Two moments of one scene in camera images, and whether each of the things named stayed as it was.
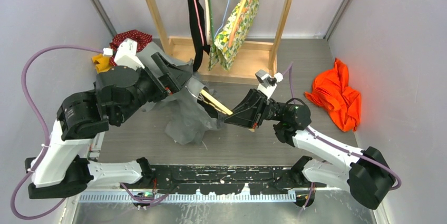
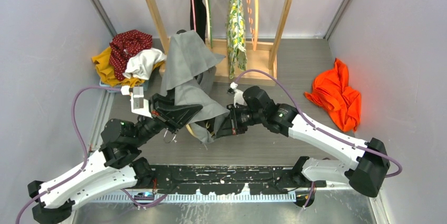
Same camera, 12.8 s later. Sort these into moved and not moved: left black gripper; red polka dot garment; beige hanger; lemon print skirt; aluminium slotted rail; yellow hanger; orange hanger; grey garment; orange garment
Moved: yellow hanger; left black gripper; grey garment; orange hanger; lemon print skirt
Not moved: beige hanger; aluminium slotted rail; orange garment; red polka dot garment
